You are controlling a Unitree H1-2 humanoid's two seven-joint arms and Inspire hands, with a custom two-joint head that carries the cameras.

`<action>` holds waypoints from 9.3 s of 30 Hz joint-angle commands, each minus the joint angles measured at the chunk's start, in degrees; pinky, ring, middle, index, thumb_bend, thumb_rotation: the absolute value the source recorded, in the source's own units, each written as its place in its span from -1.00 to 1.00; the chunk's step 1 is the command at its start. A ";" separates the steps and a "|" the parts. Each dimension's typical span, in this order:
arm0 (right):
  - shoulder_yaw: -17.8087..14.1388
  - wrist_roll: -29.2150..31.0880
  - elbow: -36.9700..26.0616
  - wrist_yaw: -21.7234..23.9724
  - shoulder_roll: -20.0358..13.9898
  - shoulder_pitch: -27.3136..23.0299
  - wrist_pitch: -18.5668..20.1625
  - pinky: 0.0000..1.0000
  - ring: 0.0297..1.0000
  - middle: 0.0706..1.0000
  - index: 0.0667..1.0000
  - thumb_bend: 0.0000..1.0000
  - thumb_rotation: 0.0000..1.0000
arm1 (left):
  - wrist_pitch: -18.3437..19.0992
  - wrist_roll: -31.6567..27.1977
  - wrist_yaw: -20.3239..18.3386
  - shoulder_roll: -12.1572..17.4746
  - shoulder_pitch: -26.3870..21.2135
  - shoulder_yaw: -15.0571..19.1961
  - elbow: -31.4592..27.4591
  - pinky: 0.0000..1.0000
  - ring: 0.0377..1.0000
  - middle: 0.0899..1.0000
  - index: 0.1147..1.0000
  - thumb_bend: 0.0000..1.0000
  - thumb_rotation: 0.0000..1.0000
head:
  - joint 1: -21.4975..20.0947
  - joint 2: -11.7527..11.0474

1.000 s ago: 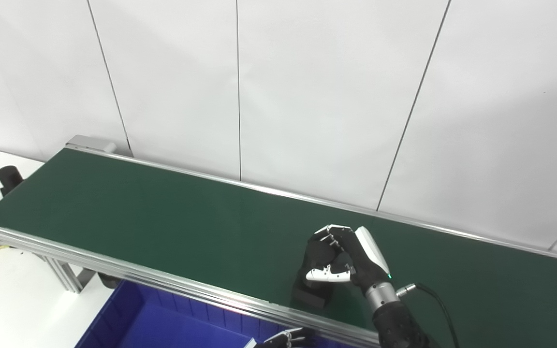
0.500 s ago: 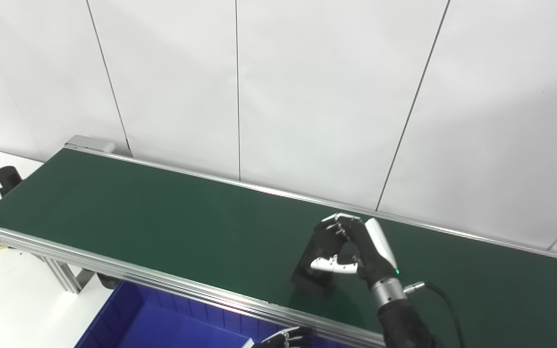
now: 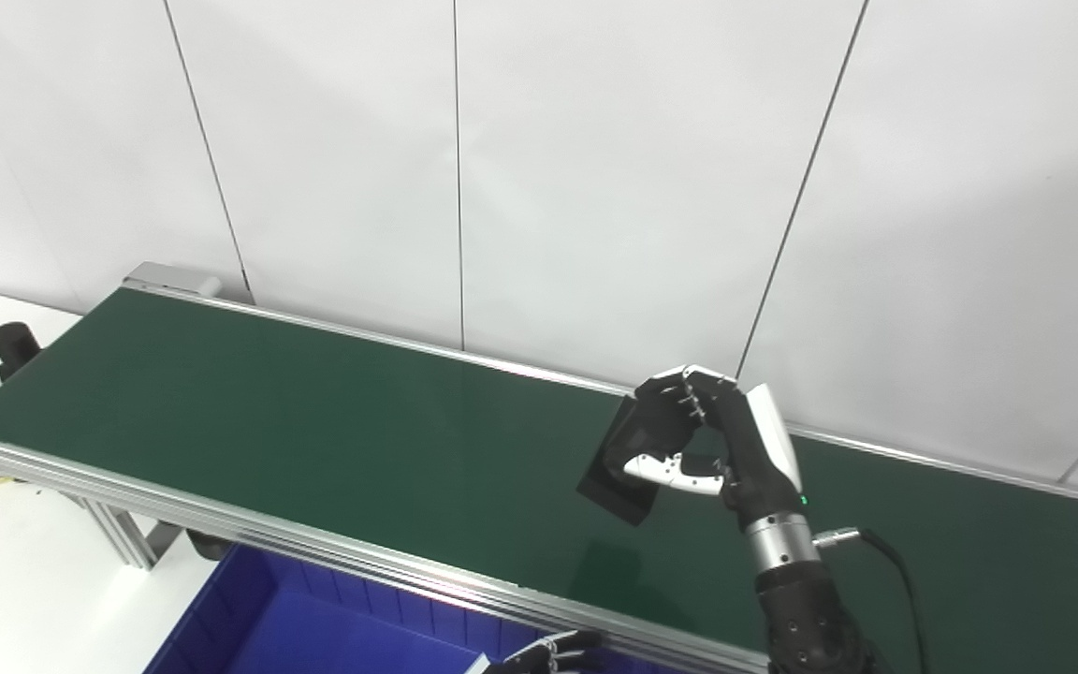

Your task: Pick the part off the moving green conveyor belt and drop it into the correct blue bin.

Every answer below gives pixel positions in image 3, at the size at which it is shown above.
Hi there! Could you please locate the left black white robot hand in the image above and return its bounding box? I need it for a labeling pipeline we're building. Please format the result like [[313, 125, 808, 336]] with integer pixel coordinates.
[[478, 630, 605, 674]]

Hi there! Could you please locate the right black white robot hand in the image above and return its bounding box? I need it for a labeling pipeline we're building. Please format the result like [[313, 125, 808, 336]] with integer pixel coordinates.
[[621, 365, 807, 525]]

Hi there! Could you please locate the black cylinder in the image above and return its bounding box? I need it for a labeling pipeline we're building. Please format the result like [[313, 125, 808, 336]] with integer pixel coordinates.
[[576, 393, 692, 527]]

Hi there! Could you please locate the blue plastic bin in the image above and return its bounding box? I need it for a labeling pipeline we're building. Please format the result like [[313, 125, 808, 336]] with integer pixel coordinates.
[[141, 543, 690, 674]]

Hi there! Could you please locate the aluminium conveyor leg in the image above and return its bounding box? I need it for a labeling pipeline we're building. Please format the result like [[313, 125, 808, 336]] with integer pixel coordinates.
[[76, 494, 183, 570]]

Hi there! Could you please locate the grey conveyor motor housing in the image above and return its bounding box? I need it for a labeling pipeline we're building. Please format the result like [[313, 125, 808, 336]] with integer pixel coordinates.
[[123, 262, 223, 299]]

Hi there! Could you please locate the black cylinder part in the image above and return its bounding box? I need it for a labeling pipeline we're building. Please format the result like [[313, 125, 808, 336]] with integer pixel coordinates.
[[0, 322, 42, 380]]

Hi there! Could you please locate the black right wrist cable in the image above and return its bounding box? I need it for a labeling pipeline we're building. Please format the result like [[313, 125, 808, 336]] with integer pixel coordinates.
[[812, 527, 929, 674]]

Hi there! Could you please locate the green conveyor belt aluminium frame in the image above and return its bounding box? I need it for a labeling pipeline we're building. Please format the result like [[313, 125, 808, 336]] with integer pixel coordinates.
[[0, 284, 1078, 674]]

